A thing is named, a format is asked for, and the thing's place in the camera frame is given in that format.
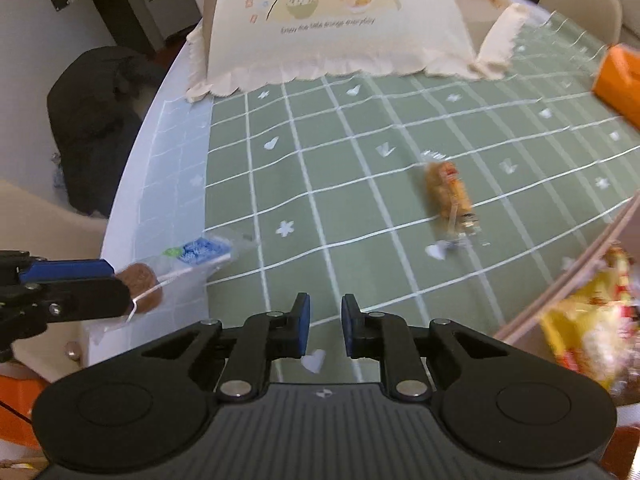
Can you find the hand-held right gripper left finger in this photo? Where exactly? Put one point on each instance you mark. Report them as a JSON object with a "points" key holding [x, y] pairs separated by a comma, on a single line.
{"points": [[304, 325]]}

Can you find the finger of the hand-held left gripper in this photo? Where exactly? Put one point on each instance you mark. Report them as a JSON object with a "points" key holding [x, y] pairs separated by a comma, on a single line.
{"points": [[85, 300], [70, 269]]}

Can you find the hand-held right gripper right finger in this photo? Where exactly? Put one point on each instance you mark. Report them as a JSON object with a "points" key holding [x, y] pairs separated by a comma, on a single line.
{"points": [[349, 327]]}

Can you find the blue label cookie packet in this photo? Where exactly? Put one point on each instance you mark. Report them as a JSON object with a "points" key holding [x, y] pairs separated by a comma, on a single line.
{"points": [[200, 252]]}

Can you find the yellow snack packet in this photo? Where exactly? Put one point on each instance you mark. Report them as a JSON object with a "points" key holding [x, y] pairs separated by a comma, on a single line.
{"points": [[580, 330]]}

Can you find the beige dining chair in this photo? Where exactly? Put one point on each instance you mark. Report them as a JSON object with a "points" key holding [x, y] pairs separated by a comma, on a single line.
{"points": [[580, 5], [45, 240]]}

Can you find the orange object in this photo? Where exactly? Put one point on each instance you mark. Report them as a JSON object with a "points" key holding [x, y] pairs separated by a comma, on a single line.
{"points": [[20, 410]]}

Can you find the green checked tablecloth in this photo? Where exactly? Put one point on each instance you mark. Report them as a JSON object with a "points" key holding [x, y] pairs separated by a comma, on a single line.
{"points": [[350, 185]]}

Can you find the golden snack clear packet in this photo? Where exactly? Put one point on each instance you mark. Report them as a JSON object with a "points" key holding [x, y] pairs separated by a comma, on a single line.
{"points": [[447, 185]]}

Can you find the white cartoon printed bag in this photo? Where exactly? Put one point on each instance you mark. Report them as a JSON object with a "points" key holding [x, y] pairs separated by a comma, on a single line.
{"points": [[350, 45]]}

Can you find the orange tissue box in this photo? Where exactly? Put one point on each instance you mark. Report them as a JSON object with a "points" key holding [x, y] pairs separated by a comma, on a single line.
{"points": [[622, 80]]}

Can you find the black wall socket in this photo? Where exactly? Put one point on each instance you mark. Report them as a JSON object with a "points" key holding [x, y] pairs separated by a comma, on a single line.
{"points": [[65, 1]]}

